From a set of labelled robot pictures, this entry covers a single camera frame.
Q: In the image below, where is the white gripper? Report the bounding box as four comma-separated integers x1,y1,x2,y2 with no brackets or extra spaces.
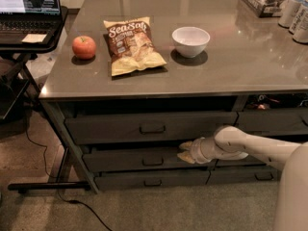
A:
177,138,214,164

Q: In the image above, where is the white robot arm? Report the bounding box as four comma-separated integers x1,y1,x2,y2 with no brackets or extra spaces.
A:
178,126,308,231

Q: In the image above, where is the white can middle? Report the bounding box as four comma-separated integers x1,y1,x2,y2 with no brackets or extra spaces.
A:
289,0,308,34

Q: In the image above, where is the white can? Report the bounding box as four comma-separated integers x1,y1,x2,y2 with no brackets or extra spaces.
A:
289,0,308,34
293,15,308,43
278,0,305,28

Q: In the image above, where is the open black laptop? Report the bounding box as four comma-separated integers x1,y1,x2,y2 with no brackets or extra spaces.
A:
0,0,61,47

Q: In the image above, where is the white bowl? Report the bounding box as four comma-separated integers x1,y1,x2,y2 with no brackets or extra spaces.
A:
172,26,211,58

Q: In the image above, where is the sea salt chips bag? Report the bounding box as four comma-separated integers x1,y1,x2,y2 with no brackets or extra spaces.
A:
104,16,166,77

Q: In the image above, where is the red apple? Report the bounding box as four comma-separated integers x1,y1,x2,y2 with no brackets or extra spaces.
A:
72,36,96,60

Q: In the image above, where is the white can right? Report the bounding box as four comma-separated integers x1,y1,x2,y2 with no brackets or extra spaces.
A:
293,15,308,43

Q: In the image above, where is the white can left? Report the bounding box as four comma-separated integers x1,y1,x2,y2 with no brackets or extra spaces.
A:
278,0,305,28

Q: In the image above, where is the yellow sticky note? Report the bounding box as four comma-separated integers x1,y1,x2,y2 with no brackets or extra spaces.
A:
22,34,46,43

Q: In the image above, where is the black laptop stand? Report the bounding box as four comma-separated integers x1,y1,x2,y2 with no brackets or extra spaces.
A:
1,6,90,193

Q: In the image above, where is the grey drawer cabinet frame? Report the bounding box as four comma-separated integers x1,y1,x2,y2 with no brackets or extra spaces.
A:
43,96,293,190

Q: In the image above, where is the black power cable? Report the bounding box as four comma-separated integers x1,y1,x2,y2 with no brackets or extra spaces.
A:
24,118,114,231

